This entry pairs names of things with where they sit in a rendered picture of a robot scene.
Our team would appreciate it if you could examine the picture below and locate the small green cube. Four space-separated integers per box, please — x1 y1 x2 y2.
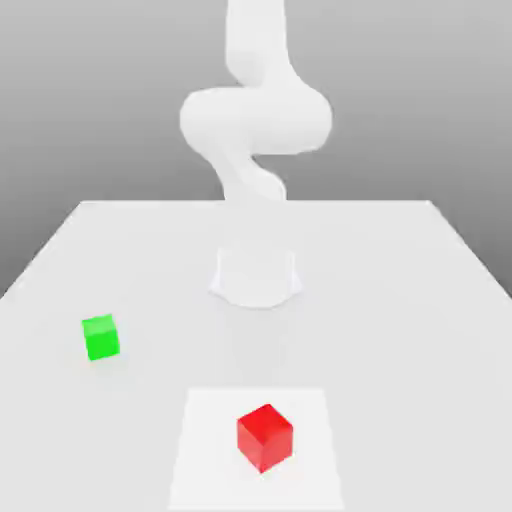
81 313 121 362

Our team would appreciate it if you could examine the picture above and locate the small red cube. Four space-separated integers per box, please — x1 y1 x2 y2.
236 402 294 475

